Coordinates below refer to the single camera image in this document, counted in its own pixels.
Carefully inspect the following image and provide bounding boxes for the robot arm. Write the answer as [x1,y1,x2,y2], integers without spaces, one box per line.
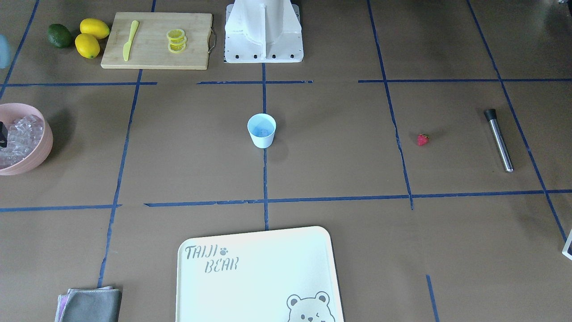
[0,34,11,148]

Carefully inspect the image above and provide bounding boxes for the yellow plastic knife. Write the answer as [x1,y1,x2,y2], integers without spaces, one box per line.
[122,20,139,62]

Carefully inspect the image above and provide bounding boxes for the bamboo cutting board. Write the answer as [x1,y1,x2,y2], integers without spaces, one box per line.
[101,12,213,71]

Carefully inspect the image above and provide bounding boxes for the yellow lemon near avocado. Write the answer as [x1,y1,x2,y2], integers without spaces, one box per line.
[80,18,110,39]

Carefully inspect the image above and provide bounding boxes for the red strawberry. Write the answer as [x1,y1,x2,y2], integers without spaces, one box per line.
[416,134,430,147]

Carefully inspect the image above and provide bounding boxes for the cream bear tray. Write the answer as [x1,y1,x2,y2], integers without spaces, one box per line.
[174,226,345,322]

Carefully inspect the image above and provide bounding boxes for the clear ice cubes pile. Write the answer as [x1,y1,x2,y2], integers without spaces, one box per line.
[0,114,45,169]

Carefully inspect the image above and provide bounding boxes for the yellow lemon outer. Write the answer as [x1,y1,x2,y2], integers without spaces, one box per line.
[74,33,101,59]

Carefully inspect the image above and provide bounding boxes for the metal cup rack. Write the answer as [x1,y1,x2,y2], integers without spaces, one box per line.
[561,230,572,261]

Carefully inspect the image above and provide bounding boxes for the grey folded cloth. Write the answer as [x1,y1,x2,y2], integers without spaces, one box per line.
[55,286,122,322]

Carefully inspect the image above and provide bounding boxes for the steel muddler black tip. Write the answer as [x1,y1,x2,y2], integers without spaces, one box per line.
[484,109,513,173]

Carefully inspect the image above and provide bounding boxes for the green avocado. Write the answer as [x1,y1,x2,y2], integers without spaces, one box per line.
[47,24,73,49]

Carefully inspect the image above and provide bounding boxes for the pink bowl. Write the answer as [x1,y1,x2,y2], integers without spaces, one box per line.
[0,103,53,176]

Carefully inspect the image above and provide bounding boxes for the white pole mount base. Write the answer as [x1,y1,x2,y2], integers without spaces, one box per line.
[223,0,304,64]

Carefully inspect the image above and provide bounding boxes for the lemon slices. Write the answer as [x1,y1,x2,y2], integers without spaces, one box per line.
[166,29,187,54]

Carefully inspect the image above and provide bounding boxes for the blue plastic cup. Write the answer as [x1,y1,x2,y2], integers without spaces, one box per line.
[247,113,277,149]

